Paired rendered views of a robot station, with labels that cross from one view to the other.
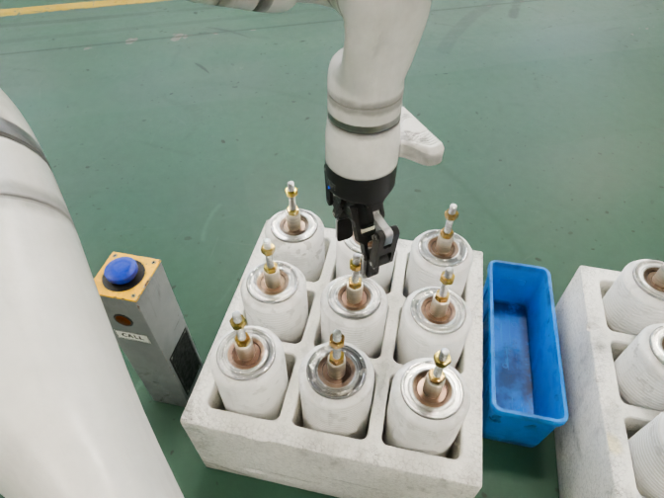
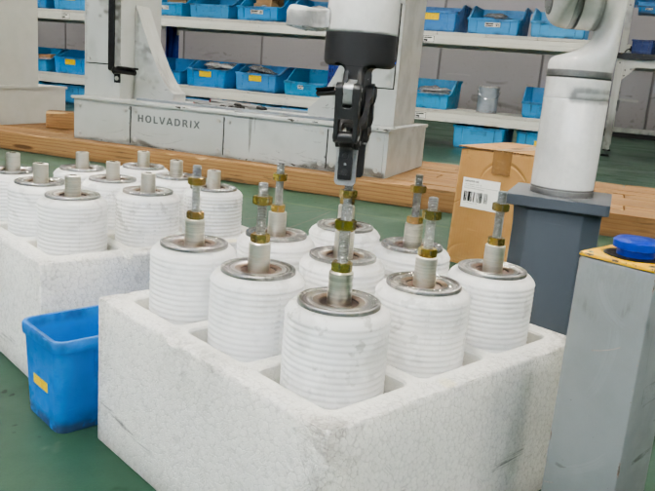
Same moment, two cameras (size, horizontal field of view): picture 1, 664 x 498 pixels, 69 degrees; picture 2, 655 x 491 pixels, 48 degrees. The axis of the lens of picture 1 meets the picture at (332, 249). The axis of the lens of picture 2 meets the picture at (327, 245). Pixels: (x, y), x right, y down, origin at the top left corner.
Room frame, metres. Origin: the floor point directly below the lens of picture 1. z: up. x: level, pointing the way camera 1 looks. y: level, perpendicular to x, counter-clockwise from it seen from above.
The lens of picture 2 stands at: (1.07, 0.40, 0.45)
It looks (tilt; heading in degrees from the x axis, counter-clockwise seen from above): 13 degrees down; 214
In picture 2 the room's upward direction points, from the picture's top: 5 degrees clockwise
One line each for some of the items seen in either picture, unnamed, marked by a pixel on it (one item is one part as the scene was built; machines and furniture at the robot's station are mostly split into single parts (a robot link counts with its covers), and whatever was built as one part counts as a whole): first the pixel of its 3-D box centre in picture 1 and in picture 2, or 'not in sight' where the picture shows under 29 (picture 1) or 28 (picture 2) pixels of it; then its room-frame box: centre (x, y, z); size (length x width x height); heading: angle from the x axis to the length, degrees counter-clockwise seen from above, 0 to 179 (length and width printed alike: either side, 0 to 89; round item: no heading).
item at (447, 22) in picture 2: not in sight; (439, 18); (-3.96, -2.20, 0.90); 0.50 x 0.38 x 0.21; 14
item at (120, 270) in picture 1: (122, 272); (635, 249); (0.39, 0.27, 0.32); 0.04 x 0.04 x 0.02
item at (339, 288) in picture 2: (293, 219); (339, 288); (0.54, 0.06, 0.26); 0.02 x 0.02 x 0.03
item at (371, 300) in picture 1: (354, 296); (342, 256); (0.40, -0.03, 0.25); 0.08 x 0.08 x 0.01
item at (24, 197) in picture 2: not in sight; (41, 240); (0.41, -0.59, 0.16); 0.10 x 0.10 x 0.18
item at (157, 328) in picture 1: (156, 340); (605, 419); (0.39, 0.27, 0.16); 0.07 x 0.07 x 0.31; 78
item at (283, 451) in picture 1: (350, 354); (330, 391); (0.40, -0.03, 0.09); 0.39 x 0.39 x 0.18; 78
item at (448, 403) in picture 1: (432, 389); (345, 226); (0.26, -0.12, 0.25); 0.08 x 0.08 x 0.01
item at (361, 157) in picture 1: (378, 127); (346, 2); (0.41, -0.05, 0.52); 0.11 x 0.09 x 0.06; 115
